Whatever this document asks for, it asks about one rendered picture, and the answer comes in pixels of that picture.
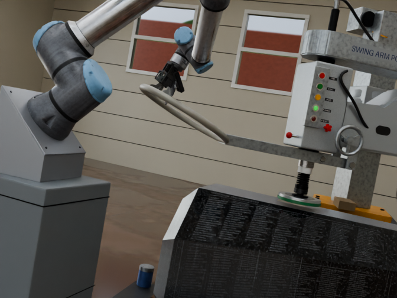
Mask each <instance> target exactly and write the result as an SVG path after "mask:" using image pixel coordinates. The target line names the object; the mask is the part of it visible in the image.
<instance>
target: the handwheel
mask: <svg viewBox="0 0 397 298"><path fill-rule="evenodd" d="M345 129H354V130H355V131H357V133H358V135H357V136H355V137H352V136H346V135H345V134H344V133H343V131H344V130H345ZM340 135H341V136H342V137H343V138H342V139H341V141H342V142H344V143H345V144H346V145H347V146H346V152H344V151H343V150H342V149H341V148H340V146H339V137H340ZM358 138H360V142H359V146H358V147H357V149H356V150H354V151H353V152H351V153H350V152H349V150H350V146H351V145H353V144H354V142H355V140H356V139H358ZM363 142H364V138H363V134H362V132H361V130H360V129H359V128H358V127H356V126H354V125H346V126H343V127H342V128H340V129H339V130H338V132H337V134H336V137H335V146H336V149H337V151H338V152H339V153H340V154H342V155H344V156H353V155H355V154H357V153H358V152H359V151H360V150H361V149H362V147H363Z"/></svg>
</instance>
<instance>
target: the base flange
mask: <svg viewBox="0 0 397 298"><path fill-rule="evenodd" d="M313 197H314V198H317V199H320V200H321V206H320V207H321V208H326V209H331V210H336V211H339V212H344V213H349V214H352V215H357V216H362V217H365V218H370V219H375V220H378V221H383V222H388V223H391V221H392V217H391V216H390V214H388V213H387V211H385V209H384V208H380V207H377V206H372V205H371V206H370V209H364V208H355V211H354V212H353V211H349V210H343V209H338V208H337V207H336V206H335V205H334V204H333V201H332V200H331V197H329V196H323V195H317V194H314V196H313Z"/></svg>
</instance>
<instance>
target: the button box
mask: <svg viewBox="0 0 397 298"><path fill-rule="evenodd" d="M330 70H331V69H328V68H325V67H320V66H313V71H312V75H311V80H310V87H309V90H308V96H307V102H306V106H305V112H304V117H303V121H302V125H303V126H307V127H313V128H319V127H320V122H321V116H322V112H323V106H324V101H325V97H326V91H327V85H328V80H329V76H330ZM320 72H324V73H325V75H326V76H325V78H324V79H323V80H321V79H319V77H318V74H319V73H320ZM318 83H322V84H323V89H322V90H317V88H316V85H317V84H318ZM317 93H319V94H320V95H321V100H320V101H316V100H315V99H314V96H315V94H317ZM315 104H317V105H318V106H319V110H318V111H317V112H314V111H313V110H312V107H313V105H315ZM311 115H315V116H316V117H317V121H316V122H311V121H310V117H311Z"/></svg>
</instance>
